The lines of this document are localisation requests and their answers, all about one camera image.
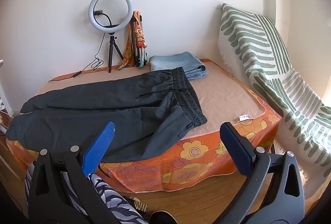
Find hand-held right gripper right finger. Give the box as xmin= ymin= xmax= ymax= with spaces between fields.
xmin=219 ymin=122 xmax=306 ymax=224

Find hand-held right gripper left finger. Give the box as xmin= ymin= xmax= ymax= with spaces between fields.
xmin=27 ymin=121 xmax=122 ymax=224

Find dark grey pants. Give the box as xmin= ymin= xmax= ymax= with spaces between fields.
xmin=6 ymin=67 xmax=208 ymax=162

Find orange floral tablecloth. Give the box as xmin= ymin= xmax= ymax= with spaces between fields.
xmin=6 ymin=58 xmax=282 ymax=193

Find zebra print garment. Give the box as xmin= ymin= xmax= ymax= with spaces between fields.
xmin=24 ymin=162 xmax=148 ymax=224

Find beige blanket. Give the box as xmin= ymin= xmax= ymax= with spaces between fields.
xmin=36 ymin=59 xmax=267 ymax=140

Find yellow black striped object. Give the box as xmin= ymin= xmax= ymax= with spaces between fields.
xmin=133 ymin=199 xmax=148 ymax=211

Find black rounded object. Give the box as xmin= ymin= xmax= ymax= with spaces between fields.
xmin=150 ymin=211 xmax=179 ymax=224

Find orange patterned scarf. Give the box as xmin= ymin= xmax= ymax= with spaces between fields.
xmin=118 ymin=11 xmax=139 ymax=71

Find folded light blue jeans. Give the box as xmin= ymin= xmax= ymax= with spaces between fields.
xmin=149 ymin=51 xmax=209 ymax=81

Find green striped white throw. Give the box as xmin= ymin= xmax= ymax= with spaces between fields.
xmin=217 ymin=3 xmax=331 ymax=180

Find ring light on black tripod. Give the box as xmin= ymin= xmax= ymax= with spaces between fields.
xmin=88 ymin=0 xmax=134 ymax=73

